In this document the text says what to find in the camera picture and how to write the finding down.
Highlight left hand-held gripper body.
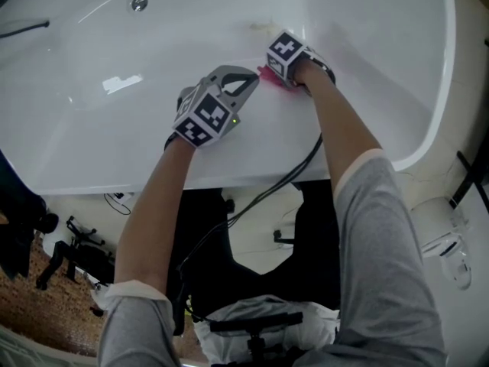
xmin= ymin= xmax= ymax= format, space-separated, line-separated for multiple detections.
xmin=172 ymin=76 xmax=242 ymax=150

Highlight white bathtub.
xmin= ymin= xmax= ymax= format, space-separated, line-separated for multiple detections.
xmin=0 ymin=0 xmax=458 ymax=197

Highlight person's grey and white top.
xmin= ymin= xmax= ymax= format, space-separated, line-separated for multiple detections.
xmin=97 ymin=147 xmax=450 ymax=367

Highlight white plastic appliance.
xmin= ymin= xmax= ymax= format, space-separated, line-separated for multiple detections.
xmin=410 ymin=196 xmax=474 ymax=291

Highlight person's right forearm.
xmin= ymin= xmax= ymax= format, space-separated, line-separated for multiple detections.
xmin=293 ymin=57 xmax=385 ymax=190

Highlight black office chair base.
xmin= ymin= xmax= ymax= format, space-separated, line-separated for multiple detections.
xmin=36 ymin=215 xmax=115 ymax=292

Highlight black chest camera mount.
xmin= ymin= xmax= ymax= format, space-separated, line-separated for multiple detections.
xmin=209 ymin=310 xmax=306 ymax=367

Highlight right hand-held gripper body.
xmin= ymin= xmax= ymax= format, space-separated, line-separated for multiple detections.
xmin=266 ymin=30 xmax=337 ymax=89

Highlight person's legs black trousers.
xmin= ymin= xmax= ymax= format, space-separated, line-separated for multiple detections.
xmin=166 ymin=181 xmax=341 ymax=336

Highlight person's left forearm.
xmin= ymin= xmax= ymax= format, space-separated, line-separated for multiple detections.
xmin=113 ymin=135 xmax=193 ymax=296

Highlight pink cleaning cloth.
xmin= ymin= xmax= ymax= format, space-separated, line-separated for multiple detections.
xmin=257 ymin=64 xmax=298 ymax=93

